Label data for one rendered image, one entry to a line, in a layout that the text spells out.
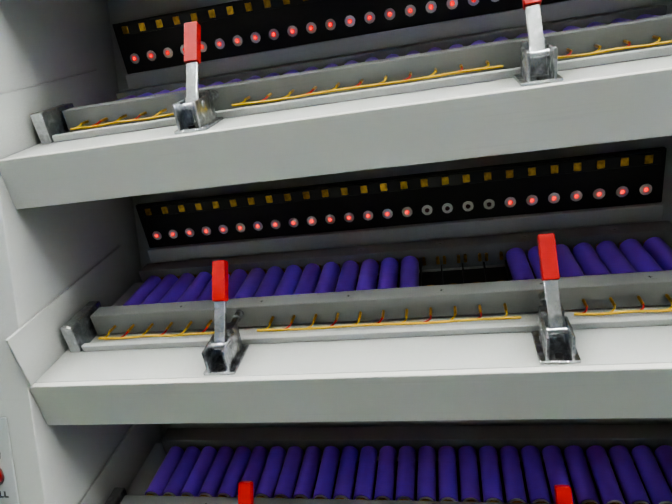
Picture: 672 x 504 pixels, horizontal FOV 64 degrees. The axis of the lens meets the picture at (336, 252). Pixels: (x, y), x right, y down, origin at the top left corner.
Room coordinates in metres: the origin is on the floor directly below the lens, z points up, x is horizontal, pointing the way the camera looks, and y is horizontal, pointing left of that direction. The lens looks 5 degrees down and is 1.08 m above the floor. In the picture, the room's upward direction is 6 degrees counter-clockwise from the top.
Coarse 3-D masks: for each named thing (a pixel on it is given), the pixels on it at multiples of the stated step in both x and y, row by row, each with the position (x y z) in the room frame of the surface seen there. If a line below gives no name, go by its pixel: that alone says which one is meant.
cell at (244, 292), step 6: (252, 270) 0.57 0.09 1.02; (258, 270) 0.57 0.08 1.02; (252, 276) 0.56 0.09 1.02; (258, 276) 0.56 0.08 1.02; (246, 282) 0.55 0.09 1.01; (252, 282) 0.55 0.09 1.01; (258, 282) 0.55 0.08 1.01; (240, 288) 0.54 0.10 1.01; (246, 288) 0.53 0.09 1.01; (252, 288) 0.54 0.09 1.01; (240, 294) 0.52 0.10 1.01; (246, 294) 0.53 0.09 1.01; (252, 294) 0.53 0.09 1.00
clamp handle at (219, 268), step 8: (216, 264) 0.46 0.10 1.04; (224, 264) 0.46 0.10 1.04; (216, 272) 0.46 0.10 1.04; (224, 272) 0.46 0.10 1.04; (216, 280) 0.46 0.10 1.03; (224, 280) 0.46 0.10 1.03; (216, 288) 0.46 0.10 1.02; (224, 288) 0.45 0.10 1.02; (216, 296) 0.45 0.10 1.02; (224, 296) 0.45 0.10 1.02; (216, 304) 0.45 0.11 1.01; (224, 304) 0.45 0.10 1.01; (216, 312) 0.45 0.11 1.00; (224, 312) 0.45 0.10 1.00; (216, 320) 0.45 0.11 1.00; (224, 320) 0.45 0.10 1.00; (216, 328) 0.45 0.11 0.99; (224, 328) 0.45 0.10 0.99; (216, 336) 0.45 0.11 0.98; (224, 336) 0.45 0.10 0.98
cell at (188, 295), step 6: (198, 276) 0.58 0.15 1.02; (204, 276) 0.58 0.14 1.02; (210, 276) 0.59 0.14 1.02; (192, 282) 0.57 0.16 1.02; (198, 282) 0.57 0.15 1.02; (204, 282) 0.57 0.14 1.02; (192, 288) 0.56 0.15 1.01; (198, 288) 0.56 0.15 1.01; (186, 294) 0.54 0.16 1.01; (192, 294) 0.55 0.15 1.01; (198, 294) 0.55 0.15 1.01; (180, 300) 0.53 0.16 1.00; (186, 300) 0.53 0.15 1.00; (192, 300) 0.54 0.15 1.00
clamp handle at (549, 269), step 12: (540, 240) 0.40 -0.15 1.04; (552, 240) 0.40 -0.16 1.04; (540, 252) 0.40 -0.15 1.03; (552, 252) 0.40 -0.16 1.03; (540, 264) 0.40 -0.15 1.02; (552, 264) 0.40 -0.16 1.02; (552, 276) 0.40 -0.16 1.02; (552, 288) 0.40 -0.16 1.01; (552, 300) 0.39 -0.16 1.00; (552, 312) 0.39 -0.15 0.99; (552, 324) 0.39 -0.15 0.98
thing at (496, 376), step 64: (192, 256) 0.62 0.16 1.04; (64, 320) 0.52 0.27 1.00; (384, 320) 0.47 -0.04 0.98; (512, 320) 0.44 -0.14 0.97; (64, 384) 0.46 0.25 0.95; (128, 384) 0.45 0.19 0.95; (192, 384) 0.44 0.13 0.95; (256, 384) 0.42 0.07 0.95; (320, 384) 0.41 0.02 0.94; (384, 384) 0.40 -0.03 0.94; (448, 384) 0.39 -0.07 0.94; (512, 384) 0.38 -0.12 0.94; (576, 384) 0.38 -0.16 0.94; (640, 384) 0.37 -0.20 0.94
